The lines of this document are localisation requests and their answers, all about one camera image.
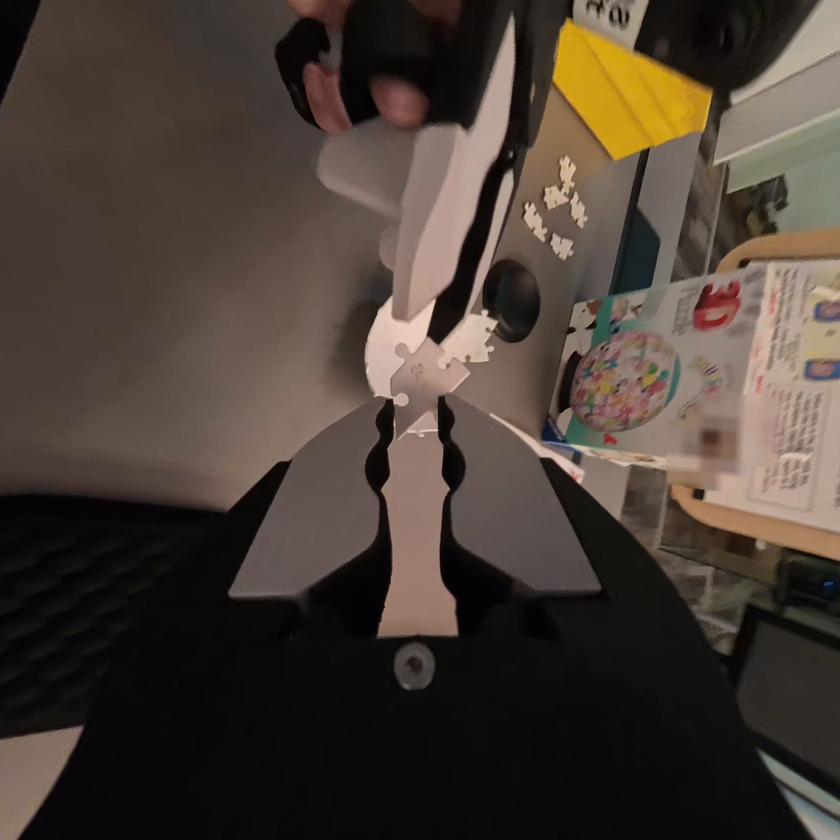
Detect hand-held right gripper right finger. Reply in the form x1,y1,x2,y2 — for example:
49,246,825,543
437,394,602,601

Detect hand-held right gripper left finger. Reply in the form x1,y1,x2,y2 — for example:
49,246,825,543
230,398,397,602

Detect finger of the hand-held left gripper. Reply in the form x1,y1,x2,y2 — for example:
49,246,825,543
392,14,515,319
428,24,542,334

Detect assembled white puzzle section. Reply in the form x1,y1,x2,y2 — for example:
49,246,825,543
365,296,500,395

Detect white puzzle piece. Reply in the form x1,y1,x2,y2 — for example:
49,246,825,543
392,339,473,434

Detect scattered loose puzzle pieces group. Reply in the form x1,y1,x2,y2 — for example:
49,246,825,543
521,155,589,261

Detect black round ball stand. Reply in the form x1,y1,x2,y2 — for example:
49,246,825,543
482,259,542,345

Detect person's left hand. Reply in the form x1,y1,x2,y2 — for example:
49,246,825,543
287,0,463,132

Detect yellow storage bin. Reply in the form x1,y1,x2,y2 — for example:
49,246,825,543
552,20,716,161

